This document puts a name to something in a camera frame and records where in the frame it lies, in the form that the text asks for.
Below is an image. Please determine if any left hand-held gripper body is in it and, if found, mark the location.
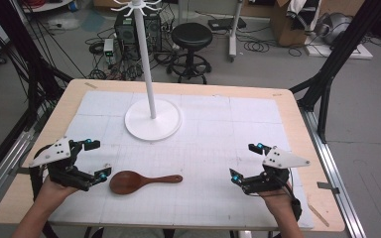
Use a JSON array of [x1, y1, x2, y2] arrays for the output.
[[29, 136, 95, 192]]

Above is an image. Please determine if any person's right hand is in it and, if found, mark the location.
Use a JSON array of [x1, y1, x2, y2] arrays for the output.
[[259, 187, 296, 219]]

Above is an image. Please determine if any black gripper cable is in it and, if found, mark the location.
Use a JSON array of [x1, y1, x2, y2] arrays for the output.
[[270, 172, 304, 222], [28, 144, 53, 200]]

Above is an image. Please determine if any brown cardboard box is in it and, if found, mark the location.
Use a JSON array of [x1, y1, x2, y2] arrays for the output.
[[269, 0, 322, 48]]

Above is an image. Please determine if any thin wooden stick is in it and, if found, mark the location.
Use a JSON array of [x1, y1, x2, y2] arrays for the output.
[[307, 202, 330, 228]]

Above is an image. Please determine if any brown wooden spoon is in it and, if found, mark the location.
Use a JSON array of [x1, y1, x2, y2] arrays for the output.
[[108, 170, 185, 195]]

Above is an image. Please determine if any white hook rack stand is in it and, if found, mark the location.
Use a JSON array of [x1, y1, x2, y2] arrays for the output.
[[110, 0, 184, 143]]

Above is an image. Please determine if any white wheeled stand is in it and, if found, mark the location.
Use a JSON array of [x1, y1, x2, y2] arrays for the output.
[[227, 0, 245, 63]]

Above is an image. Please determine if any black computer tower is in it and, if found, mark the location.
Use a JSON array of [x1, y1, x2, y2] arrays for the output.
[[113, 12, 164, 61]]

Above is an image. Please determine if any flat white board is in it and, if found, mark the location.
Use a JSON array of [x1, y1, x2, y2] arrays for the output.
[[303, 34, 375, 61]]

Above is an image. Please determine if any coiled black cable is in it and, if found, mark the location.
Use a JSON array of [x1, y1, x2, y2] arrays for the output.
[[242, 39, 270, 54]]

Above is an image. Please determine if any person's left hand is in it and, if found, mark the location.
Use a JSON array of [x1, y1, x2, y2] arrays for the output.
[[34, 175, 80, 214]]

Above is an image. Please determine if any white cloth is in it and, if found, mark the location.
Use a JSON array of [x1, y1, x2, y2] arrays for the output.
[[285, 0, 322, 22]]

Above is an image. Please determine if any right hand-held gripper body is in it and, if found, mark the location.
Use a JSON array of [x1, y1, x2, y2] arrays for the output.
[[241, 146, 312, 196]]

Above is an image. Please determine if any grey tape strip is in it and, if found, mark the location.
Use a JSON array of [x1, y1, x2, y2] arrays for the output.
[[316, 180, 341, 195]]

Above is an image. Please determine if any aluminium rail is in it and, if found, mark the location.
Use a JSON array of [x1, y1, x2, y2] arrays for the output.
[[0, 129, 37, 217], [299, 106, 367, 238]]

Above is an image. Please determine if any white grid mat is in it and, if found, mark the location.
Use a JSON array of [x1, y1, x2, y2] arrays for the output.
[[47, 90, 316, 231]]

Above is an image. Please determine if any small white box device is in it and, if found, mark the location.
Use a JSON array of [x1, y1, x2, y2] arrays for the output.
[[102, 38, 115, 64]]

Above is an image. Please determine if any flat black device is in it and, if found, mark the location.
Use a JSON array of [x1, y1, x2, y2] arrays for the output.
[[207, 16, 248, 32]]

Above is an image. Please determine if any white round table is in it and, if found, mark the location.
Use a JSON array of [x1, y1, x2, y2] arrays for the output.
[[21, 0, 74, 14]]

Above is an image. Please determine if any black metal frame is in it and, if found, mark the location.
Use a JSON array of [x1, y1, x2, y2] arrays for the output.
[[289, 0, 381, 145], [0, 0, 74, 189]]

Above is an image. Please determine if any black round stool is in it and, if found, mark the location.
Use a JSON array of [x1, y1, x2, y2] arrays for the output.
[[166, 22, 214, 85]]

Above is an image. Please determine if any grey round appliance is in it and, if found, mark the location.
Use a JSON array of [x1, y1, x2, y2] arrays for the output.
[[315, 12, 354, 47]]

